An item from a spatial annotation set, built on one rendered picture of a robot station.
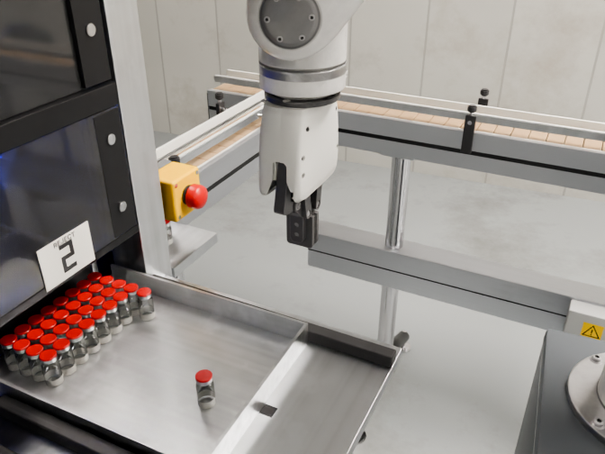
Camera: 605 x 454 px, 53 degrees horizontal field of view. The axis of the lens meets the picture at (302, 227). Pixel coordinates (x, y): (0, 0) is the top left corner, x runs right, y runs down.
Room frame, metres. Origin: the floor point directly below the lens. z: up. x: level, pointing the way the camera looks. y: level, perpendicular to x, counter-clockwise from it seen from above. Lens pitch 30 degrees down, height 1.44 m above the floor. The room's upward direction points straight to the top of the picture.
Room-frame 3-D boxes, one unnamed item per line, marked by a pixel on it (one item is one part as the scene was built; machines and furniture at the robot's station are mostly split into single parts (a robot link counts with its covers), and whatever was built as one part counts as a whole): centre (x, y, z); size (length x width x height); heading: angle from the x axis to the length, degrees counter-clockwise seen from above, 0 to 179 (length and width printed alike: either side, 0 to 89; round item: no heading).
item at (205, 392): (0.53, 0.12, 0.90); 0.02 x 0.02 x 0.04
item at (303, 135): (0.58, 0.00, 1.21); 0.10 x 0.07 x 0.11; 154
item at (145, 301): (0.70, 0.23, 0.91); 0.02 x 0.02 x 0.05
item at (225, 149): (1.21, 0.22, 0.92); 0.69 x 0.15 x 0.16; 154
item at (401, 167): (1.44, -0.26, 0.46); 0.09 x 0.09 x 0.77; 64
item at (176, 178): (0.89, 0.22, 1.00); 0.08 x 0.07 x 0.07; 64
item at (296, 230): (0.57, 0.01, 1.12); 0.03 x 0.03 x 0.07; 64
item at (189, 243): (0.92, 0.25, 0.87); 0.14 x 0.13 x 0.02; 64
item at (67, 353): (0.64, 0.28, 0.91); 0.18 x 0.02 x 0.05; 154
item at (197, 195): (0.87, 0.18, 1.00); 0.04 x 0.04 x 0.04; 64
